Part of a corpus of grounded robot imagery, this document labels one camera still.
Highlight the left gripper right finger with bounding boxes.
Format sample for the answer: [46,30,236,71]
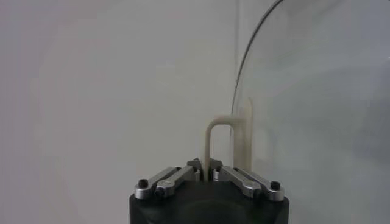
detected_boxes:
[210,158,286,202]

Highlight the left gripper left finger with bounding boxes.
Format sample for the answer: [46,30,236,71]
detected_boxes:
[133,158,204,200]

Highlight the round glass pot lid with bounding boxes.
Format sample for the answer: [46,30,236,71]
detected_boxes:
[202,0,390,224]

